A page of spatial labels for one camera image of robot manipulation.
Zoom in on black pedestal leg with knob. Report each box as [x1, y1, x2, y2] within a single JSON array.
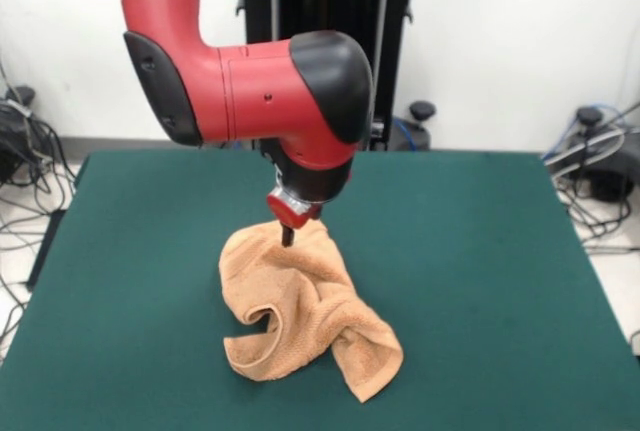
[[0, 84, 37, 185], [549, 105, 640, 203], [369, 100, 435, 151]]

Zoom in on short blue cable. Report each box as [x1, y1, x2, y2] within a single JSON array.
[[392, 118, 418, 151]]

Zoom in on black cable tangle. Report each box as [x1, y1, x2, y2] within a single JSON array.
[[549, 170, 639, 255], [0, 115, 77, 352]]

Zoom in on dark green table cloth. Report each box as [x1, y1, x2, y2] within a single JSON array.
[[0, 149, 640, 431]]

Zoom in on long blue cable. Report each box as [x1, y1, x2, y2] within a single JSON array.
[[541, 100, 640, 162]]

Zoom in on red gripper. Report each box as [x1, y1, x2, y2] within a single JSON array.
[[266, 190, 324, 249]]

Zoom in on peach terry towel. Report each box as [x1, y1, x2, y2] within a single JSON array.
[[219, 219, 404, 405]]

